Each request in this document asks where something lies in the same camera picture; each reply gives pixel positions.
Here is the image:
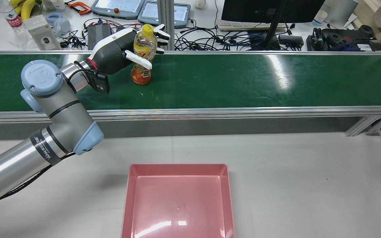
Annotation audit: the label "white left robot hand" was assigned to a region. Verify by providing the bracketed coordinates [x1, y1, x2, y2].
[87, 24, 171, 75]

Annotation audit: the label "orange juice bottle yellow cap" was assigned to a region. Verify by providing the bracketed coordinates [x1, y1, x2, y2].
[131, 24, 158, 85]

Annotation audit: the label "pink plastic basket tray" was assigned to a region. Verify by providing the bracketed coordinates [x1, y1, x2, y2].
[121, 163, 235, 238]

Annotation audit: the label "black power supply box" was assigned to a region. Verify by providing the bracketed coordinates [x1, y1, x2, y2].
[87, 24, 112, 51]

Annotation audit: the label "grey robot teach pendant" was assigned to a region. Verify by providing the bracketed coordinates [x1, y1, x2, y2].
[137, 1, 191, 29]
[90, 0, 146, 20]

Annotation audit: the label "light blue headphones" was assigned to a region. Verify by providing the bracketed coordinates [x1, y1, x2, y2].
[45, 12, 71, 37]

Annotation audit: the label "grey plastic pouch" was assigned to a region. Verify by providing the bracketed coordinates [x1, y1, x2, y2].
[23, 15, 62, 51]

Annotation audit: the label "yellow banana bunch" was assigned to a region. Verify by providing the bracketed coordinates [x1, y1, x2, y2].
[10, 0, 43, 21]

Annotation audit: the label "clear water bottle red label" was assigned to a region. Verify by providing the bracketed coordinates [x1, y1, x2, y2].
[0, 0, 26, 33]

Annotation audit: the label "white computer keyboard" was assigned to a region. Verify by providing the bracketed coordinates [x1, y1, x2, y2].
[216, 18, 290, 32]

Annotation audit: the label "green conveyor belt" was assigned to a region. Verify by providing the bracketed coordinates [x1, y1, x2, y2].
[0, 50, 381, 124]

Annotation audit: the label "black Huawei monitor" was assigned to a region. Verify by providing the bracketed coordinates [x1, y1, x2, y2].
[221, 0, 325, 51]

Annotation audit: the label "black power adapter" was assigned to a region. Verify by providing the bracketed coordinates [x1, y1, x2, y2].
[278, 34, 304, 47]

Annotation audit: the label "striped paper cup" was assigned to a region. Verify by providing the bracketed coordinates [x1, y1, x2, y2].
[312, 10, 328, 27]

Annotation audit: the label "black metal flange part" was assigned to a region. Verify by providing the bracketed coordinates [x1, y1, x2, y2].
[323, 25, 374, 51]

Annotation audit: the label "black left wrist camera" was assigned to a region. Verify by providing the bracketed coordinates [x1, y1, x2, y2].
[86, 68, 110, 94]

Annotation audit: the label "aluminium vertical post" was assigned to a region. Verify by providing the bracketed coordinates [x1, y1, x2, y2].
[157, 0, 175, 33]

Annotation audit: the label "tangled black cables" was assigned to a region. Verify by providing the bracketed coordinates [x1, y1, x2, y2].
[174, 20, 277, 51]

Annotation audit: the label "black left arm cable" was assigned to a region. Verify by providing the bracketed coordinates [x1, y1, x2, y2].
[0, 152, 68, 212]

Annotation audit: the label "coiled black cable bundle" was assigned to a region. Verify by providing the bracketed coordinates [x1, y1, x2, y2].
[311, 27, 324, 51]

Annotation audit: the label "aluminium conveyor leg bracket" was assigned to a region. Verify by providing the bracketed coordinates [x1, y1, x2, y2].
[344, 116, 381, 137]

